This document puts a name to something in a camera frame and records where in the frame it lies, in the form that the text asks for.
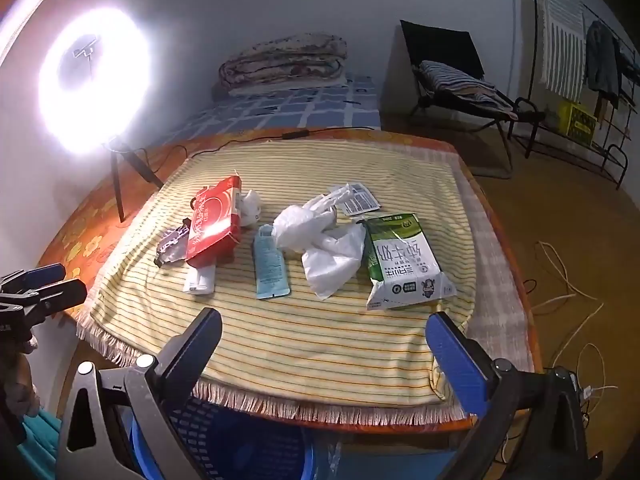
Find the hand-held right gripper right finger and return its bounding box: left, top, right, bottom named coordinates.
left=425, top=311, right=603, bottom=480

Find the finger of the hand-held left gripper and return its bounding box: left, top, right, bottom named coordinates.
left=0, top=279, right=88, bottom=318
left=0, top=263, right=67, bottom=293

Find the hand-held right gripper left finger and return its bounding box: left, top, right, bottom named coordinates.
left=56, top=307, right=223, bottom=480

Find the white packet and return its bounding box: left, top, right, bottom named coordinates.
left=182, top=262, right=217, bottom=295

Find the dark foil wrapper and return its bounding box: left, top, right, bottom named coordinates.
left=155, top=217, right=193, bottom=267

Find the light blue sachet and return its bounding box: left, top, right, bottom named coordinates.
left=252, top=224, right=292, bottom=301

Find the blue plastic basket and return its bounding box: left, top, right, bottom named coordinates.
left=127, top=395, right=316, bottom=480

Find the green and white milk carton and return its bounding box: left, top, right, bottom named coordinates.
left=364, top=212, right=457, bottom=311

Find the red cardboard box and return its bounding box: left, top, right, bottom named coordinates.
left=186, top=176, right=244, bottom=267

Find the white tissue roll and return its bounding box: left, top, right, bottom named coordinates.
left=240, top=190, right=263, bottom=228

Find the white plastic bag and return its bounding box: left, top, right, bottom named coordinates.
left=271, top=195, right=367, bottom=301

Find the small white barcode sachet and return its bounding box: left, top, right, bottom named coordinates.
left=336, top=181, right=382, bottom=218

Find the clear plastic wrapper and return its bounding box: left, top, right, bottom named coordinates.
left=307, top=184, right=353, bottom=221

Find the person's left forearm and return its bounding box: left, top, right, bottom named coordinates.
left=0, top=337, right=42, bottom=418

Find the pale checked cloth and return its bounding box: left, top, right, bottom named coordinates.
left=400, top=142, right=536, bottom=376

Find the yellow striped cloth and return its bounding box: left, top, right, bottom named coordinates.
left=75, top=137, right=476, bottom=423

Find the teal cloth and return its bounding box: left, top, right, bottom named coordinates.
left=20, top=412, right=63, bottom=480

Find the black light tripod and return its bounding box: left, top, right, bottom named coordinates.
left=102, top=141, right=166, bottom=223

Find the blue checked bed sheet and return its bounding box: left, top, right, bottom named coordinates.
left=165, top=72, right=383, bottom=143

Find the black metal drying rack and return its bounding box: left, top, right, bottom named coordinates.
left=507, top=0, right=640, bottom=191

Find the yellow plastic crate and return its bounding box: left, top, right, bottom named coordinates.
left=557, top=101, right=598, bottom=148

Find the striped cushion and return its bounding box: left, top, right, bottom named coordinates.
left=419, top=60, right=518, bottom=121

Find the folded floral quilt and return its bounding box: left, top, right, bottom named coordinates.
left=217, top=32, right=348, bottom=97

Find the dark jacket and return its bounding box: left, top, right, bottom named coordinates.
left=585, top=20, right=621, bottom=106

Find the white ribbed towel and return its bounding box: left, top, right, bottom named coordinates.
left=540, top=0, right=586, bottom=103

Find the white floor cable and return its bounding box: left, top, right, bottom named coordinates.
left=530, top=240, right=621, bottom=411

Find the white ring light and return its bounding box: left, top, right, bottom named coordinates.
left=37, top=7, right=153, bottom=148

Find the black cable with inline switch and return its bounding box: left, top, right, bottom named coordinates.
left=102, top=125, right=381, bottom=173

